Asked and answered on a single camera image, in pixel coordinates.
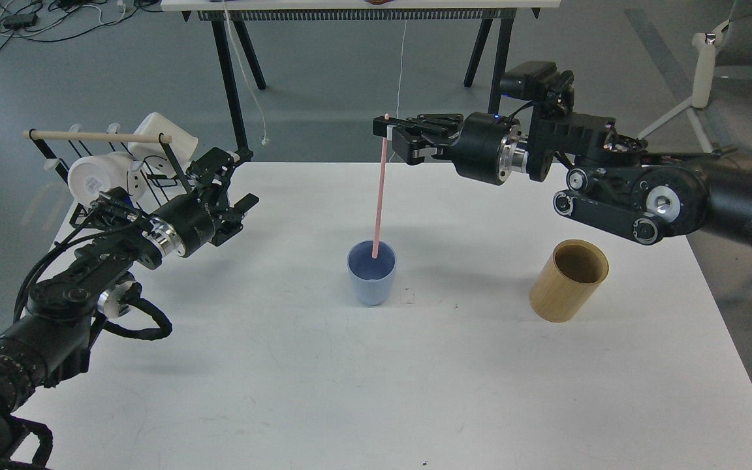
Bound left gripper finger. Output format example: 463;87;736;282
186;147;254;196
222;193;260;232

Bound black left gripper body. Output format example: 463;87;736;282
152;192;239;258

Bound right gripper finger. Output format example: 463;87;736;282
392;134;458;165
373;114;463;142

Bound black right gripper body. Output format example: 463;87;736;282
445;112;526;185

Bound pink chopstick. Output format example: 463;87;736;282
371;132;389;259

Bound blue plastic cup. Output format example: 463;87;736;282
347;239;398;306

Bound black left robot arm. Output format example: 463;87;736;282
0;147;259;469

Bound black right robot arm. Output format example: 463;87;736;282
373;61;752;247

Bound bamboo cylindrical holder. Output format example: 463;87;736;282
529;239;610;323

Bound black trestle table background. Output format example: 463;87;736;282
159;1;560;163

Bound black wire cup rack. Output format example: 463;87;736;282
23;112;200;208

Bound white hanging cable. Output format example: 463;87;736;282
394;20;407;121
222;0;271;147

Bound black floor cables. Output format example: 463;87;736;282
0;0;161;89

